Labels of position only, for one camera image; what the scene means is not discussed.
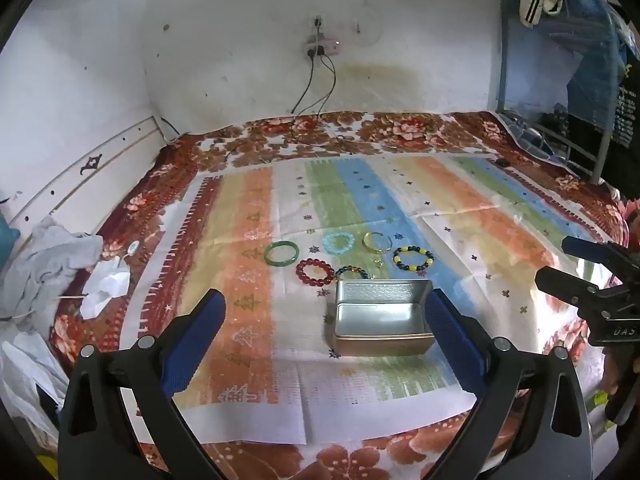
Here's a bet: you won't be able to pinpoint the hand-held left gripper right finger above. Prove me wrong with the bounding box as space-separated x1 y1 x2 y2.
425 287 593 480

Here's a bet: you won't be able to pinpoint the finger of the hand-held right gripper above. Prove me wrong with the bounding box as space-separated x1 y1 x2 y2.
561 235 640 282
535 266 609 312

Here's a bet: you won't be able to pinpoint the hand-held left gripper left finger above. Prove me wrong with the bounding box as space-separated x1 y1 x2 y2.
57 287 236 480

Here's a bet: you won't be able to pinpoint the silver metal tin box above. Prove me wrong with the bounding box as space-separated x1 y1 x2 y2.
327 279 437 358

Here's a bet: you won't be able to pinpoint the yellow and black bead bracelet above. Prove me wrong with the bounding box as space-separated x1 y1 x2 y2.
392 245 435 273

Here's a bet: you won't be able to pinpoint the green jade bangle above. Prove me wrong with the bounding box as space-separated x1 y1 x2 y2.
263 241 302 266

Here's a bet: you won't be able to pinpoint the red bead bracelet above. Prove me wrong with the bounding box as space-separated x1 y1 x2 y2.
295 258 336 288

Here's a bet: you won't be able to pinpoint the gold bangle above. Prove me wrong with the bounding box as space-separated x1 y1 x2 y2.
362 231 393 255

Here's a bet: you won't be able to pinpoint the light blue bead bracelet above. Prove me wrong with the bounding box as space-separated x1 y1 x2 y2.
321 232 355 257

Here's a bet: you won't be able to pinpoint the striped pastel cloth mat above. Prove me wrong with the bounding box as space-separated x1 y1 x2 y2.
120 155 616 447

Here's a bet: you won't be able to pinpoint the white crumpled paper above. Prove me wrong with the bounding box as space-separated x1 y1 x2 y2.
81 255 132 319

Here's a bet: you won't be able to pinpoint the black printed garment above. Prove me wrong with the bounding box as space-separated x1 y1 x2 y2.
597 35 640 193

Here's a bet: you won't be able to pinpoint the red floral blanket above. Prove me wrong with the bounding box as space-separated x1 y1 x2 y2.
47 110 631 480

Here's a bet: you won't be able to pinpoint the grey crumpled cloth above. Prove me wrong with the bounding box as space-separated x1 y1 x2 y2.
0 216 104 333

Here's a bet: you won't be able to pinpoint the white plastic bags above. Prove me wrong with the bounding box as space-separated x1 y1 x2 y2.
0 330 71 443

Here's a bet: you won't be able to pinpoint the white bed headboard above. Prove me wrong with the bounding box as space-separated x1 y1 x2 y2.
0 115 167 241

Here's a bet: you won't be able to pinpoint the blue hanging cloth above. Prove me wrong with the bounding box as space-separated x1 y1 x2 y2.
502 0 628 126

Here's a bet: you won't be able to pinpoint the teal object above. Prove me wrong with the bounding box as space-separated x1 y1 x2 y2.
0 211 22 257

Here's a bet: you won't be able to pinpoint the grey metal bed frame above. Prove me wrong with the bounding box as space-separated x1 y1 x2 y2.
492 7 623 187

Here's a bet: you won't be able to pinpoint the black power cable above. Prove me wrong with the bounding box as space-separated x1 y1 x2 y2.
294 54 338 147
291 55 317 117

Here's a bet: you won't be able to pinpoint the pink wall power strip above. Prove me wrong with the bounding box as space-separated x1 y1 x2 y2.
303 35 342 59

